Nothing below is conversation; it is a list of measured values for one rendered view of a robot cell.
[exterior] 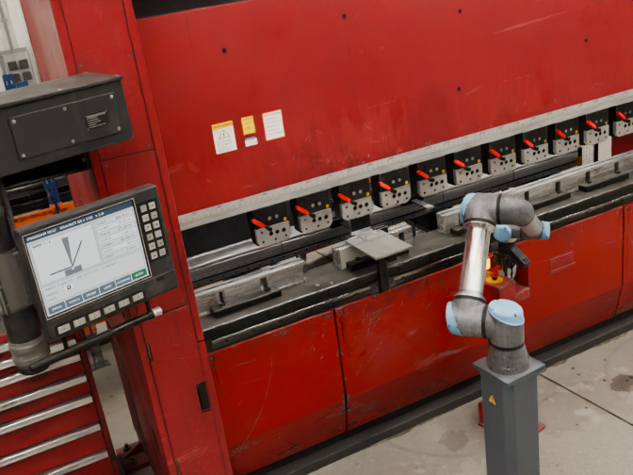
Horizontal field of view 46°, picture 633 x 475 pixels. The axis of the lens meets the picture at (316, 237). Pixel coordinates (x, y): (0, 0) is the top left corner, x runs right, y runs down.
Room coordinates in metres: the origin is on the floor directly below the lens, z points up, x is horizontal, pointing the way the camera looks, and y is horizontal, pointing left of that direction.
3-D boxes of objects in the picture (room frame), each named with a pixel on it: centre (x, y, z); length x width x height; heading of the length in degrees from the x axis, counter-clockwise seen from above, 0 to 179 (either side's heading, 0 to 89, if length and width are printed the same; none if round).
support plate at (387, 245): (2.99, -0.26, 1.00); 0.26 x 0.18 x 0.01; 24
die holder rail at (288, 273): (2.91, 0.30, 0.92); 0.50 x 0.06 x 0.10; 114
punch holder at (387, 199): (3.20, -0.36, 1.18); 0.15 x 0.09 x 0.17; 114
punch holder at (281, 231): (2.95, 0.19, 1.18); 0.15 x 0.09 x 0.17; 114
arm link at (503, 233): (2.88, -0.79, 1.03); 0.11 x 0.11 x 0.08; 62
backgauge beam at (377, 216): (3.57, -0.44, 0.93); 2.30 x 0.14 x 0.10; 114
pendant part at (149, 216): (2.19, 0.68, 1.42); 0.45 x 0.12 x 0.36; 128
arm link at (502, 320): (2.28, -0.60, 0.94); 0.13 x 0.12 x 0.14; 62
